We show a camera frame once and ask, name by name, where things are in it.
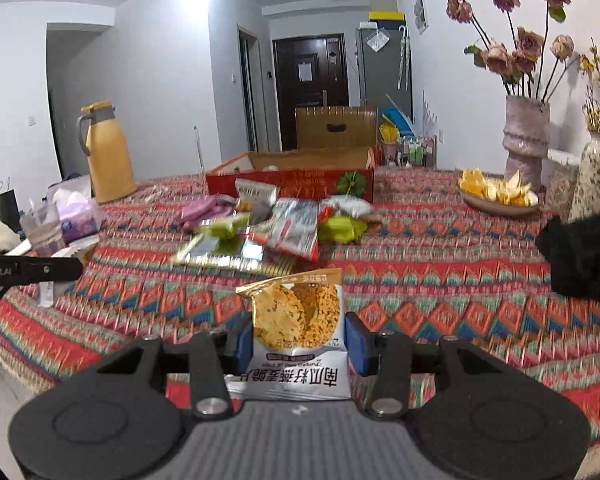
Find pumpkin cracker snack bag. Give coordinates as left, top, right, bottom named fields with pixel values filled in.
left=225, top=268, right=350, bottom=401

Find black paper shopping bag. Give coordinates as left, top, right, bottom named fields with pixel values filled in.
left=0, top=177, right=21, bottom=233

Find clear plastic cup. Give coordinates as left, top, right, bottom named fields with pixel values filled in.
left=20, top=202, right=66, bottom=257

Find pink tissue pack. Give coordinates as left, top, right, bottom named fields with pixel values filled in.
left=46, top=176, right=102, bottom=244

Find colourful patterned tablecloth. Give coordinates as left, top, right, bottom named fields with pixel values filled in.
left=0, top=169, right=600, bottom=477

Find silver green snack packet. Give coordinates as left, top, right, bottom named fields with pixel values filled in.
left=170, top=234, right=265, bottom=275

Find pink snack packet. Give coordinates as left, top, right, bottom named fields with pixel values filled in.
left=172, top=194, right=237, bottom=231

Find red white snack packet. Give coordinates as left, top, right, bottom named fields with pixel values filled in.
left=246, top=198, right=318, bottom=262

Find yellow thermos jug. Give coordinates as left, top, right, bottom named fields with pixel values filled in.
left=76, top=100, right=137, bottom=204

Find red cardboard snack box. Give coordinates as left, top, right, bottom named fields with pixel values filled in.
left=204, top=148, right=376, bottom=202

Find plate of orange peels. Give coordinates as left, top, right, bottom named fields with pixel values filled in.
left=457, top=168, right=540, bottom=218

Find white mop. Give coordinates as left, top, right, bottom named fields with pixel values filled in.
left=194, top=125, right=206, bottom=174

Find speckled white vase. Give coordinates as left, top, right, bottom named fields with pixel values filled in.
left=568, top=132, right=600, bottom=222

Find pink ribbed flower vase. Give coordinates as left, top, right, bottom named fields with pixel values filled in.
left=503, top=96, right=550, bottom=192

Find grey refrigerator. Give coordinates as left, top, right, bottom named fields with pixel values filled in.
left=356, top=27, right=413, bottom=116

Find dark entrance door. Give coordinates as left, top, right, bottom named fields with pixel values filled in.
left=273, top=34, right=349, bottom=151

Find cluttered wire storage rack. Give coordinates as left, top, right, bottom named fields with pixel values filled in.
left=378, top=93, right=437, bottom=168

